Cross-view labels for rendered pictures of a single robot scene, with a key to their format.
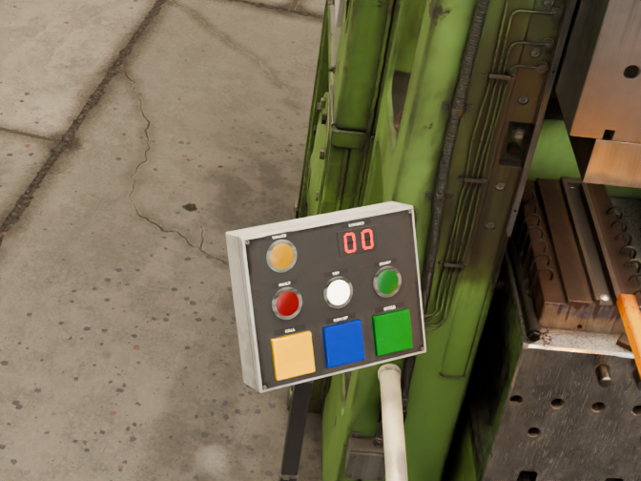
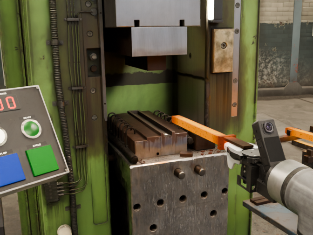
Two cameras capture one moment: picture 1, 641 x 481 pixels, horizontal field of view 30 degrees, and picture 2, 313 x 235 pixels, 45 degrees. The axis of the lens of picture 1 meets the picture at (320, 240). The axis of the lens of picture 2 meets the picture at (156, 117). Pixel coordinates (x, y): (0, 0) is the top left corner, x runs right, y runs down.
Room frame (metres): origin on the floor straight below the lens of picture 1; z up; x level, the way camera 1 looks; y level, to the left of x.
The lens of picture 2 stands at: (0.60, -0.21, 1.35)
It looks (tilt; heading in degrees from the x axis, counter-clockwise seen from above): 13 degrees down; 345
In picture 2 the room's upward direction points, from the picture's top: 1 degrees counter-clockwise
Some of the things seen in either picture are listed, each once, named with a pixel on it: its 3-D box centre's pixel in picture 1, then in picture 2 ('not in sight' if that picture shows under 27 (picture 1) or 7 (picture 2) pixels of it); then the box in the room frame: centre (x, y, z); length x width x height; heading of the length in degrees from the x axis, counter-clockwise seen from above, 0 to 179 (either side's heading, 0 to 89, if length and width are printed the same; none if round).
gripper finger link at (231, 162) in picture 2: not in sight; (231, 156); (1.39, -0.60, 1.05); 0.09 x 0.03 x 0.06; 9
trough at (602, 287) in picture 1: (589, 237); (148, 121); (2.05, -0.56, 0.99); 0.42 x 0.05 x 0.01; 6
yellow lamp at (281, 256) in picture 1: (281, 256); not in sight; (1.62, 0.06, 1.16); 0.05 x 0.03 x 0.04; 96
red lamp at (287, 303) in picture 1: (287, 303); not in sight; (1.58, 0.04, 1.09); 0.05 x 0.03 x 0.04; 96
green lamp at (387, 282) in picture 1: (387, 282); (31, 128); (1.68, -0.13, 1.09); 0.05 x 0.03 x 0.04; 96
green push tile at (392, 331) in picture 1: (391, 331); (42, 160); (1.65, -0.15, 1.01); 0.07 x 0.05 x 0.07; 121
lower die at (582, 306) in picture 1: (572, 249); (142, 130); (2.05, -0.53, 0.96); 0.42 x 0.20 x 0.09; 6
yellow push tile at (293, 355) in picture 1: (292, 355); not in sight; (1.54, 0.02, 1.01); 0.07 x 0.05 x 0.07; 121
